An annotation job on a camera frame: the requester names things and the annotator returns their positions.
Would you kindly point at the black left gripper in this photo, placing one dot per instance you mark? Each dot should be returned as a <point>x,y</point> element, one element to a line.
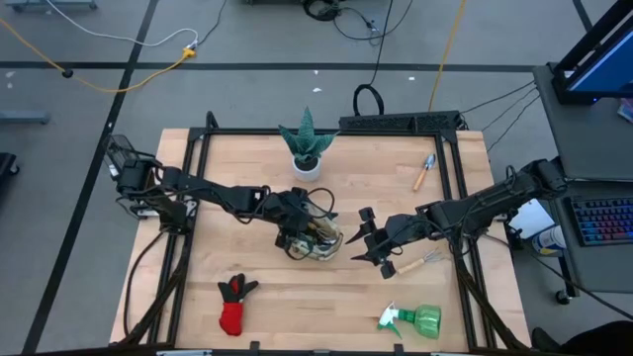
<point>292,210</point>

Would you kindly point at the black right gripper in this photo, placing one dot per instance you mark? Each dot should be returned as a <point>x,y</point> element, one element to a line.
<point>395,235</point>

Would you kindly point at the beige green canvas gardening bag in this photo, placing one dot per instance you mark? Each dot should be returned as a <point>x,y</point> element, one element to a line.
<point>326,249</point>

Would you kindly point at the green spray bottle white nozzle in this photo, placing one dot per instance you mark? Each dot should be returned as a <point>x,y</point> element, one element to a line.
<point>425,321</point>

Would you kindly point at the red and black glove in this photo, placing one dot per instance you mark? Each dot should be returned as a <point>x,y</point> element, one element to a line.
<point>231,316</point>

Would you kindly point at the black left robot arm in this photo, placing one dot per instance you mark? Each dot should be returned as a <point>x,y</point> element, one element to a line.
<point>217,193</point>

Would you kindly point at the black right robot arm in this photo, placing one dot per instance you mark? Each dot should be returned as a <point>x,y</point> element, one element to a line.
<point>475,210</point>

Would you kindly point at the green plant in white pot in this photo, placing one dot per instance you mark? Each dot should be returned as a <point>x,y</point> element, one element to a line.
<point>306,170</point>

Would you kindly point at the black perforated equipment box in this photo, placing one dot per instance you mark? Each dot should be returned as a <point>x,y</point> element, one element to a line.
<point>395,121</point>

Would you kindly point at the white paper sheet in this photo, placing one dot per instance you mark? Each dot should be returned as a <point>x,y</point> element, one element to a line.
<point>531,220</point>

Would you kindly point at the white and blue canister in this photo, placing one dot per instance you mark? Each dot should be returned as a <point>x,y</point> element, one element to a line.
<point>550,240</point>

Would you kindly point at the black power supply box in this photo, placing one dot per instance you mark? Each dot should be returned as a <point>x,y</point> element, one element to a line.
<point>116,146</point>

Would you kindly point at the black caster wheel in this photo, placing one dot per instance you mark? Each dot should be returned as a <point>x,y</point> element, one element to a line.
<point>563,297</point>

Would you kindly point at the grey keyboard desk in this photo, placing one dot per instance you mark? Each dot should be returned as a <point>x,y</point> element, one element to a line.
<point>603,267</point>

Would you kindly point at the grey monitor desk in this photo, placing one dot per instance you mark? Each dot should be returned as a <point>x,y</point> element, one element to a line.
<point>583,143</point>

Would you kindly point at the backlit colourful keyboard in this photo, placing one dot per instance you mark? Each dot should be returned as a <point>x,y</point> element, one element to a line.
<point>608,220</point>

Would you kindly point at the person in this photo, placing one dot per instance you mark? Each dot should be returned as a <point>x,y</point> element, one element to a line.
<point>603,341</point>

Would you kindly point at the small black floor puck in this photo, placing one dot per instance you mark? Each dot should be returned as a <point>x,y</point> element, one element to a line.
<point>67,73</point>

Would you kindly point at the grey floor bar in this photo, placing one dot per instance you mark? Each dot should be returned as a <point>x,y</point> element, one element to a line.
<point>25,117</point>

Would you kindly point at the colourful book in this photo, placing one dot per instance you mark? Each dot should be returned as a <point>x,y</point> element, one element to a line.
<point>626,110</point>

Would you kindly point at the black computer monitor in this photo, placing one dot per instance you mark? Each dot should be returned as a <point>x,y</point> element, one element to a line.
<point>608,69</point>

